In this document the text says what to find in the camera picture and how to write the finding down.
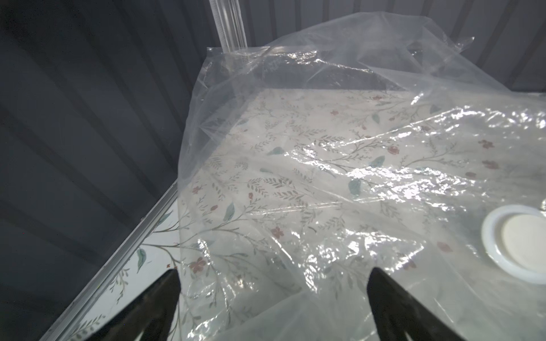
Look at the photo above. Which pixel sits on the clear plastic vacuum bag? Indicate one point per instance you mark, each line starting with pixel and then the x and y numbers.
pixel 368 141

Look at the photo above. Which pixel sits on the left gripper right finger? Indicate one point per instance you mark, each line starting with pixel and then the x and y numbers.
pixel 399 316

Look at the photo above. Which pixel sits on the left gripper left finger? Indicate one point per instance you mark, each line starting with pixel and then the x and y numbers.
pixel 149 316

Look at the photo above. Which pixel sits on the white vacuum bag valve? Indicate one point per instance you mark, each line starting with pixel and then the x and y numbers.
pixel 514 238

